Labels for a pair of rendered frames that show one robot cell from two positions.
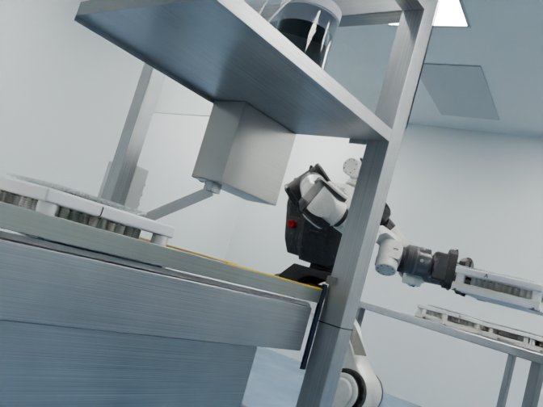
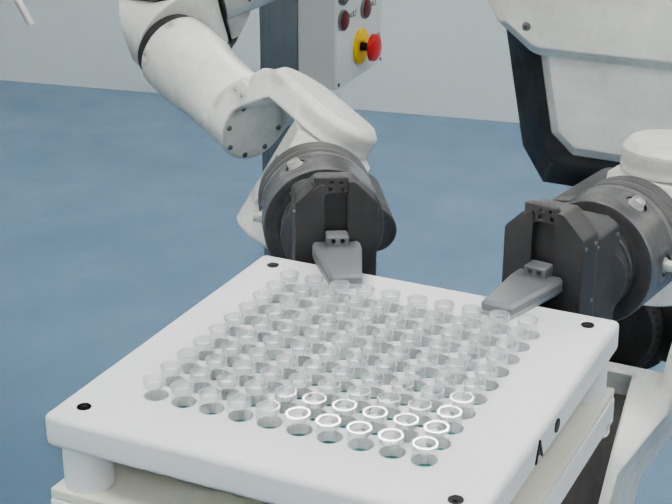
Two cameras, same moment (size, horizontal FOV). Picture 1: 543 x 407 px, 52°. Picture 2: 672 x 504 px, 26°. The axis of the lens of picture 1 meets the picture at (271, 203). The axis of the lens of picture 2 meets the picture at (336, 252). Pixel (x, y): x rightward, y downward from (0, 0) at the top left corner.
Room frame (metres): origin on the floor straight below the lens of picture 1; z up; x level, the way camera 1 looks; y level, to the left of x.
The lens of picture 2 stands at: (1.45, -1.46, 1.42)
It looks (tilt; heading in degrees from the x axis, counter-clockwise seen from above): 22 degrees down; 75
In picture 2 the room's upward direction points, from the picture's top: straight up
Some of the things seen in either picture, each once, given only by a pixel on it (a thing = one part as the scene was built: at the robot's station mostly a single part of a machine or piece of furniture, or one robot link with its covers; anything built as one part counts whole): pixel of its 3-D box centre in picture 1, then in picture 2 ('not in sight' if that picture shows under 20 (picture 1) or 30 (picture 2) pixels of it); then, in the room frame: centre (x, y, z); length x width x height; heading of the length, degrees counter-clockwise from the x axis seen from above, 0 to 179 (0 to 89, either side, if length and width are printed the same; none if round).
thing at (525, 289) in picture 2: not in sight; (519, 288); (1.78, -0.69, 1.05); 0.06 x 0.03 x 0.02; 41
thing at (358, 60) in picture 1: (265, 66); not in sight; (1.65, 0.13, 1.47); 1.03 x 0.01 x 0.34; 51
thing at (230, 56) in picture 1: (249, 80); not in sight; (1.15, 0.12, 1.25); 0.62 x 0.38 x 0.04; 141
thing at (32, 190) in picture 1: (73, 203); not in sight; (0.93, 0.31, 0.89); 0.25 x 0.24 x 0.02; 51
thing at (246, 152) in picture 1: (246, 154); not in sight; (1.39, 0.10, 1.14); 0.22 x 0.11 x 0.20; 141
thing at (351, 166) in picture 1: (355, 173); not in sight; (2.06, -0.28, 1.32); 0.10 x 0.07 x 0.09; 138
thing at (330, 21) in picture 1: (304, 35); not in sight; (1.32, 0.04, 1.46); 0.15 x 0.15 x 0.19
